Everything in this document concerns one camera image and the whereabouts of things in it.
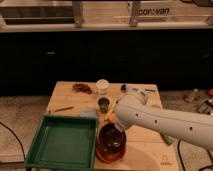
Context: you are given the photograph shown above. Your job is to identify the yellow banana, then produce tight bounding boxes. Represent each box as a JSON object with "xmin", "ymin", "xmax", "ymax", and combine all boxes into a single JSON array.
[{"xmin": 104, "ymin": 102, "xmax": 116, "ymax": 121}]

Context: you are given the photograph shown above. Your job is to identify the black cable right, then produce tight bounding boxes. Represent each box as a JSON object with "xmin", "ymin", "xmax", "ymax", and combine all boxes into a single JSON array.
[{"xmin": 177, "ymin": 139, "xmax": 213, "ymax": 171}]

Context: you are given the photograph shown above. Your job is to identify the green cucumber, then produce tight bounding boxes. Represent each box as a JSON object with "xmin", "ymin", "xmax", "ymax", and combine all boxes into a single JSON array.
[{"xmin": 160, "ymin": 134, "xmax": 173, "ymax": 145}]

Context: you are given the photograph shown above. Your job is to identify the black cable left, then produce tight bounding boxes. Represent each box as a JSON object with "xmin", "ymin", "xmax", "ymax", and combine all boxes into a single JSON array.
[{"xmin": 0, "ymin": 121, "xmax": 27, "ymax": 165}]

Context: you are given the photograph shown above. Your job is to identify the wooden stick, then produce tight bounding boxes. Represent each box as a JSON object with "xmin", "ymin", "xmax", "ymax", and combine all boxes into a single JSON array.
[{"xmin": 47, "ymin": 106, "xmax": 74, "ymax": 114}]

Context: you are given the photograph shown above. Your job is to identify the wooden crate with logo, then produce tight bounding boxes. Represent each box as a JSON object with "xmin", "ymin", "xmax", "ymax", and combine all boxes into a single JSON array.
[{"xmin": 0, "ymin": 0, "xmax": 213, "ymax": 33}]

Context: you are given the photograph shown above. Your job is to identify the orange fruit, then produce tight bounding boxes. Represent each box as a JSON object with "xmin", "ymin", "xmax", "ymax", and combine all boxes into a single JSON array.
[{"xmin": 108, "ymin": 113, "xmax": 115, "ymax": 123}]

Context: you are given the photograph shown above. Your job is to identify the black cable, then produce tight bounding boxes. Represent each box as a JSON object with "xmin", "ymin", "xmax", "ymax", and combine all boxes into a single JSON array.
[
  {"xmin": 0, "ymin": 121, "xmax": 27, "ymax": 165},
  {"xmin": 177, "ymin": 139, "xmax": 213, "ymax": 171}
]

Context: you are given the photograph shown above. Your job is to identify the black handled brush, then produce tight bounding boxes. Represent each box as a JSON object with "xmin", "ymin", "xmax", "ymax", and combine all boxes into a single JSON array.
[{"xmin": 120, "ymin": 84, "xmax": 156, "ymax": 93}]

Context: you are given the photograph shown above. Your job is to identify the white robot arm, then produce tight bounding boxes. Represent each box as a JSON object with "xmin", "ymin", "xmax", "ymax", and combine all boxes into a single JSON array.
[{"xmin": 115, "ymin": 92, "xmax": 213, "ymax": 151}]

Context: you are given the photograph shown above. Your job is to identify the orange bowl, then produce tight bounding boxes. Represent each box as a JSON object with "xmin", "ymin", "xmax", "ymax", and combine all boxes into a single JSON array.
[{"xmin": 96, "ymin": 144, "xmax": 126, "ymax": 163}]

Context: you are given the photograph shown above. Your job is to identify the bunch of dark grapes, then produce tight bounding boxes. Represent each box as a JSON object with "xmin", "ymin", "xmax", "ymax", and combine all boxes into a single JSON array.
[{"xmin": 72, "ymin": 83, "xmax": 92, "ymax": 94}]

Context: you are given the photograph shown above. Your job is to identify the white plastic cup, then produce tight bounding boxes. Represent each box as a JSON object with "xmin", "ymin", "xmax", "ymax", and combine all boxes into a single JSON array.
[{"xmin": 96, "ymin": 79, "xmax": 109, "ymax": 95}]

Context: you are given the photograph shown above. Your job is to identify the dark brown bowl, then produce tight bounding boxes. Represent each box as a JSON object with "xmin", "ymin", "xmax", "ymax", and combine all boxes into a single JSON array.
[{"xmin": 98, "ymin": 123, "xmax": 126, "ymax": 153}]

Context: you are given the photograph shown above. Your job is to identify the clear plastic bag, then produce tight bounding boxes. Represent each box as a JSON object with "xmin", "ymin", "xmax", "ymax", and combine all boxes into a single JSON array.
[{"xmin": 79, "ymin": 108, "xmax": 98, "ymax": 119}]

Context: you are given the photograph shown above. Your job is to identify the green plastic tray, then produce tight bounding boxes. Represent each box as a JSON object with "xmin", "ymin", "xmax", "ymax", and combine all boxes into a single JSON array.
[{"xmin": 25, "ymin": 115, "xmax": 98, "ymax": 171}]

